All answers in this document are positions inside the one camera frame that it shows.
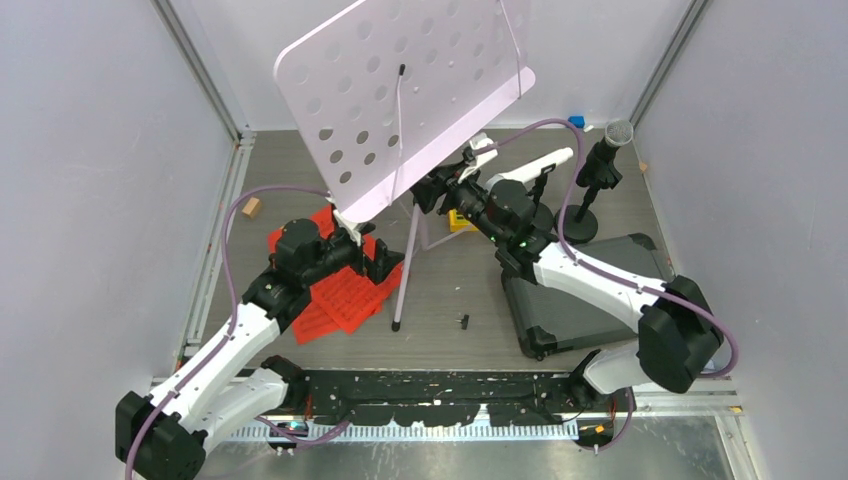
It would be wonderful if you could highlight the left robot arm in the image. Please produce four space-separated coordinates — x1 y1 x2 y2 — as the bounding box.
115 219 404 479

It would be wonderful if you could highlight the black silver microphone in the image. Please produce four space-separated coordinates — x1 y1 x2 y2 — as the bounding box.
576 119 634 189

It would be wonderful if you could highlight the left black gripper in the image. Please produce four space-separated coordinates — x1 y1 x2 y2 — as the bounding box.
302 223 403 287

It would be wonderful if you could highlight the tan wooden block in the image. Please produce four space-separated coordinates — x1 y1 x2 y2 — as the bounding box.
241 197 263 219

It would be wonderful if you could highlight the white toy microphone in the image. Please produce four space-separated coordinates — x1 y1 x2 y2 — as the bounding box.
484 147 574 195

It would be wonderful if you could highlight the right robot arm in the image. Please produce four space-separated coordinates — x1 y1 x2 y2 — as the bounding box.
411 168 731 411

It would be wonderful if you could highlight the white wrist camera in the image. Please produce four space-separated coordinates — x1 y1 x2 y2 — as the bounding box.
330 206 376 247
458 132 498 182

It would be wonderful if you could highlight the small blue block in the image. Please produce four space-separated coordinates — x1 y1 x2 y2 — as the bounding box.
567 115 586 129

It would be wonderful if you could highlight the black mic stand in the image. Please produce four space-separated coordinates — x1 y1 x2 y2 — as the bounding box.
528 164 556 232
554 187 600 245

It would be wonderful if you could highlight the white music stand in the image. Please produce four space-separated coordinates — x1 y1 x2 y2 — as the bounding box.
272 0 537 333

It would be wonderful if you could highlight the yellow red blue toy block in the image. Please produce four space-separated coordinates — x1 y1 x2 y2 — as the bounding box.
448 209 477 233

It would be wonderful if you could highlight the left black mic stand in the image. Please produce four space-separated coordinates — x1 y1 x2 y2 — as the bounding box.
528 164 556 232

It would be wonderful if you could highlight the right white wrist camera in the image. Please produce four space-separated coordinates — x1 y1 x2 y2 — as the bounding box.
458 132 498 182

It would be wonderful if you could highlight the red sheet music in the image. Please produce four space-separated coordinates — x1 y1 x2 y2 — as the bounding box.
267 205 386 346
311 262 403 334

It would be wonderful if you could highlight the black carrying case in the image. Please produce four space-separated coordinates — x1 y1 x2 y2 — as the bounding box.
501 233 671 361

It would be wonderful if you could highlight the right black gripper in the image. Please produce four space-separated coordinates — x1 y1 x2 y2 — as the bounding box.
405 159 506 245

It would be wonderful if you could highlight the right black mic stand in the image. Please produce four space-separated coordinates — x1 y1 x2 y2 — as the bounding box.
554 187 600 245

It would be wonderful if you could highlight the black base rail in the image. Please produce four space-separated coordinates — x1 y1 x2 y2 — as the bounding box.
152 367 743 444

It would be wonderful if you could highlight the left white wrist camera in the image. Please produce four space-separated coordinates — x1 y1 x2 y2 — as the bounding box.
330 206 376 247

